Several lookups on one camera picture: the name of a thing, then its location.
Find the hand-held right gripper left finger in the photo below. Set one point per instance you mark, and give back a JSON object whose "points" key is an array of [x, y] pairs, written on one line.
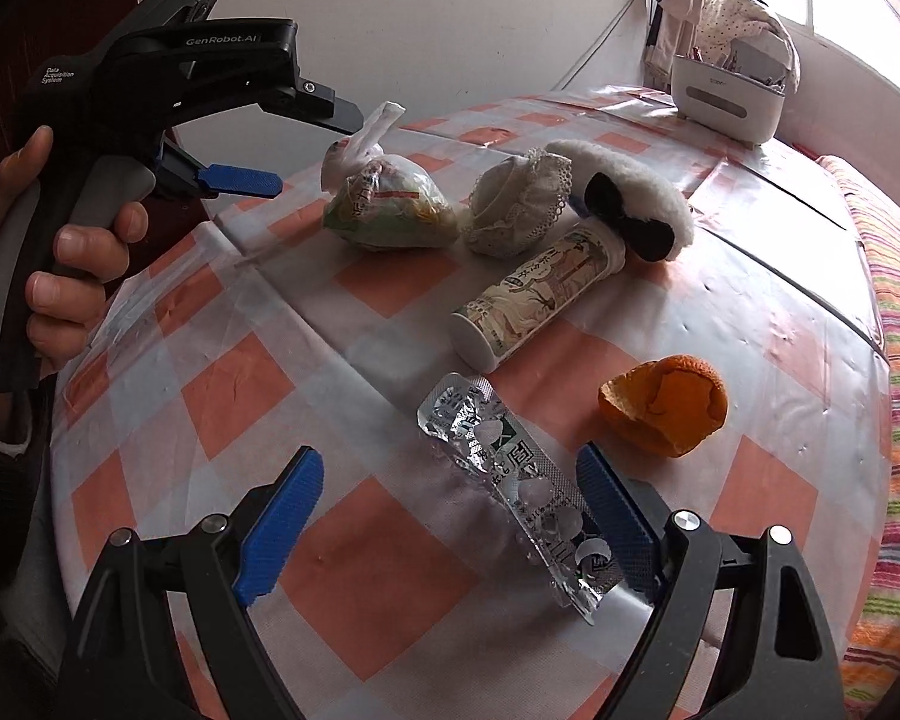
{"points": [[281, 532]]}

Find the silver blister pack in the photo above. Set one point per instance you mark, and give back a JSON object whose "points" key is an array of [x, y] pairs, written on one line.
{"points": [[495, 457]]}

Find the orange checked tablecloth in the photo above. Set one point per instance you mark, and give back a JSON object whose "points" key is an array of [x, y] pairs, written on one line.
{"points": [[375, 562]]}

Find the orange peel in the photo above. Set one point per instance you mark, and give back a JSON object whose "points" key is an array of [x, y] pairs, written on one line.
{"points": [[667, 405]]}

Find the white polka-dot cloth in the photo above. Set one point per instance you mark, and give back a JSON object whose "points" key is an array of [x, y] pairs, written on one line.
{"points": [[735, 15]]}

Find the printed cylindrical bottle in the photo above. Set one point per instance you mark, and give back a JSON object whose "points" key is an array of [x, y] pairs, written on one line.
{"points": [[525, 300]]}

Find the green plastic bag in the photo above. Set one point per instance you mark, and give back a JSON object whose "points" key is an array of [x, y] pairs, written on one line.
{"points": [[390, 210]]}

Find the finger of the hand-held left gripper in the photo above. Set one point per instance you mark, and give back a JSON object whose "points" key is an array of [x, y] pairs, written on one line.
{"points": [[240, 181]]}

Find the white desktop pen organizer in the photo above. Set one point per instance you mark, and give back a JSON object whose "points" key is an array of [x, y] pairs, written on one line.
{"points": [[720, 101]]}

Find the beige hanging cloth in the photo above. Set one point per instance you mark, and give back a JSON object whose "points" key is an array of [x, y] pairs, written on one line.
{"points": [[675, 22]]}

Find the person's left hand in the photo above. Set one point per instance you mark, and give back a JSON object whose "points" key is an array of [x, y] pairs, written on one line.
{"points": [[82, 247]]}

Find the white lace fabric piece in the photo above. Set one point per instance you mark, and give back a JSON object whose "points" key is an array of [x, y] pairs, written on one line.
{"points": [[510, 202]]}

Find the white fluffy slipper black bow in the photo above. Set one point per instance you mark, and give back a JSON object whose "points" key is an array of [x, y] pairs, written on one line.
{"points": [[630, 165]]}

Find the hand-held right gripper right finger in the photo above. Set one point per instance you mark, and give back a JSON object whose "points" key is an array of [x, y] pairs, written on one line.
{"points": [[615, 517]]}

